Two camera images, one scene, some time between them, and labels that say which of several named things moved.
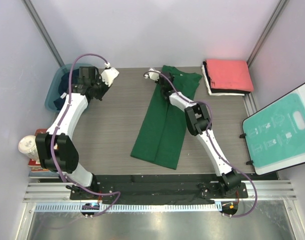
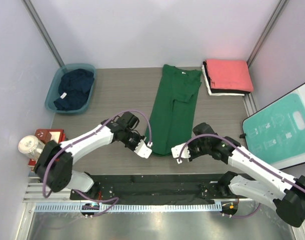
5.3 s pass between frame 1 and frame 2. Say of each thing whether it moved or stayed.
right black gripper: moved
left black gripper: moved
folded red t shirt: stayed
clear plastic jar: stayed
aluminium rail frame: stayed
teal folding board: stayed
